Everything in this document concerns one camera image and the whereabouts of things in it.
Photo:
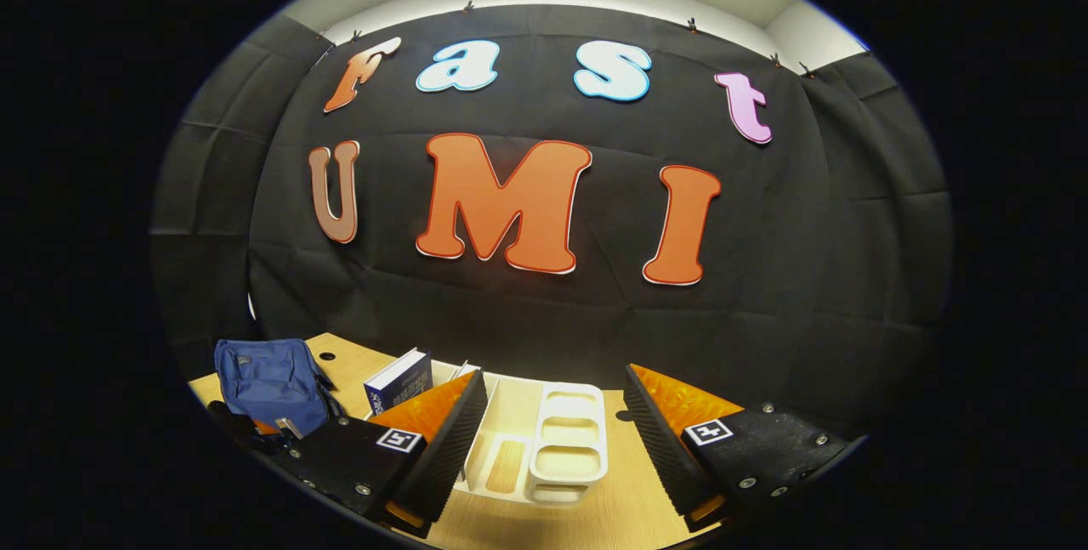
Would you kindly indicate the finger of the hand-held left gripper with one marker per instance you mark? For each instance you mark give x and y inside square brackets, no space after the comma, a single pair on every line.
[246,435]

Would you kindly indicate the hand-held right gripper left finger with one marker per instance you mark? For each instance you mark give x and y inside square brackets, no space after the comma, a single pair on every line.
[459,439]

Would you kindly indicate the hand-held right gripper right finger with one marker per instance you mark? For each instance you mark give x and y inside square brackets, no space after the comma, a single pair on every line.
[659,448]

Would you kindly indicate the blue schoolbag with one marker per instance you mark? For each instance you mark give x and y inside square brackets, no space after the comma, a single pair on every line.
[268,380]

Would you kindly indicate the blue picture book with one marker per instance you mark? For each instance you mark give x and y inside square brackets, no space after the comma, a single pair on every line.
[399,384]

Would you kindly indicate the white bookshelf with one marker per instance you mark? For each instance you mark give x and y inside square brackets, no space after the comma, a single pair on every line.
[565,448]

